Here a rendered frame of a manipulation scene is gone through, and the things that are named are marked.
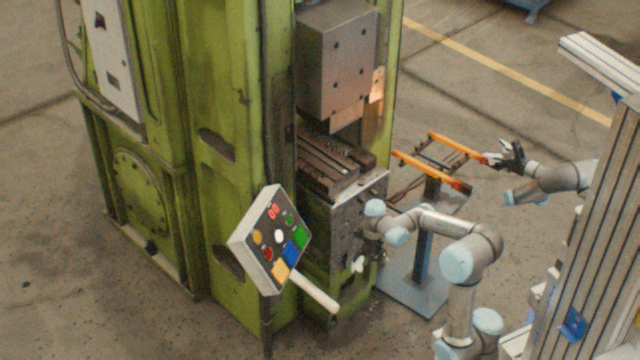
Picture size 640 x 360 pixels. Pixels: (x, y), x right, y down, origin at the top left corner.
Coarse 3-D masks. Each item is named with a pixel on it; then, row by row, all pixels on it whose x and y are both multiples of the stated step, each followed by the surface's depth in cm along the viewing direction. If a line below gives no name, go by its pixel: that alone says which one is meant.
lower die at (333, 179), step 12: (300, 132) 344; (300, 144) 336; (312, 144) 336; (324, 144) 337; (300, 156) 331; (312, 156) 331; (336, 156) 331; (300, 168) 326; (324, 168) 324; (336, 168) 323; (312, 180) 323; (324, 180) 320; (336, 180) 318; (348, 180) 325; (324, 192) 320; (336, 192) 323
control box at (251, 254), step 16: (272, 192) 281; (256, 208) 276; (272, 208) 277; (288, 208) 286; (240, 224) 272; (256, 224) 268; (272, 224) 276; (288, 224) 284; (304, 224) 293; (240, 240) 261; (272, 240) 274; (288, 240) 283; (240, 256) 267; (256, 256) 265; (272, 256) 273; (256, 272) 269; (272, 288) 272
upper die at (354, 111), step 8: (352, 104) 298; (360, 104) 302; (304, 112) 303; (344, 112) 297; (352, 112) 301; (360, 112) 305; (312, 120) 302; (320, 120) 297; (328, 120) 293; (336, 120) 295; (344, 120) 300; (352, 120) 304; (328, 128) 296; (336, 128) 298
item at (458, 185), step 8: (392, 152) 344; (400, 152) 344; (408, 160) 340; (416, 160) 339; (424, 168) 335; (432, 168) 335; (432, 176) 334; (440, 176) 331; (448, 176) 331; (456, 184) 328; (464, 184) 325; (464, 192) 326
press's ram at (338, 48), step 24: (336, 0) 282; (360, 0) 282; (312, 24) 267; (336, 24) 267; (360, 24) 275; (312, 48) 271; (336, 48) 273; (360, 48) 283; (312, 72) 278; (336, 72) 280; (360, 72) 291; (312, 96) 285; (336, 96) 287; (360, 96) 301
